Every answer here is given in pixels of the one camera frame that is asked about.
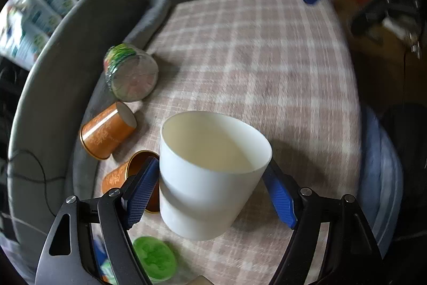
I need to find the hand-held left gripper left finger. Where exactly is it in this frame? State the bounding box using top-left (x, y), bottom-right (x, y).
top-left (35, 156), bottom-right (161, 285)

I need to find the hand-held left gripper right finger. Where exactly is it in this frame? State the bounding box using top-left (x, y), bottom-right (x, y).
top-left (263, 159), bottom-right (385, 285)

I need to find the white cup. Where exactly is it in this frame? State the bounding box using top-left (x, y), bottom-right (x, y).
top-left (159, 111), bottom-right (273, 241)

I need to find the orange paper cup open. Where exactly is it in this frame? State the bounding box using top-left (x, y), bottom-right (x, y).
top-left (102, 150), bottom-right (161, 214)

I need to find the orange paper cup lying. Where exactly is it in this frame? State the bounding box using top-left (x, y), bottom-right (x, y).
top-left (79, 101), bottom-right (137, 160)

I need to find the green printed paper cup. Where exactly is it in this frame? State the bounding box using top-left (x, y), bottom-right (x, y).
top-left (104, 43), bottom-right (159, 103)

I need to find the brown cardboard box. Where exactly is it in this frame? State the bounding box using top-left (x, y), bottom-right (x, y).
top-left (333, 0), bottom-right (427, 107)

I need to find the green round lid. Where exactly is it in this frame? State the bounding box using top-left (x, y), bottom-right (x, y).
top-left (132, 236), bottom-right (178, 284)

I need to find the blue printed packet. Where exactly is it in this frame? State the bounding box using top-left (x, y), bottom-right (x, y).
top-left (93, 233), bottom-right (118, 284)

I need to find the pink plaid blanket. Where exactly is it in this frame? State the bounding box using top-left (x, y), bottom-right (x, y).
top-left (89, 0), bottom-right (363, 285)

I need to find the light blue cloth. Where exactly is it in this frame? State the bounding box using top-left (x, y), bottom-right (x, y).
top-left (358, 104), bottom-right (405, 250)

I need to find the grey sofa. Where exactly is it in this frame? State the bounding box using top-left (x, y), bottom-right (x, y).
top-left (7, 0), bottom-right (149, 249)

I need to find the row of white green packets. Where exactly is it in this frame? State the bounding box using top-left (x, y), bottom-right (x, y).
top-left (0, 0), bottom-right (93, 71)

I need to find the black cable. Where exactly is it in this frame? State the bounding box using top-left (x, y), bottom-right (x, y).
top-left (6, 149), bottom-right (69, 219)

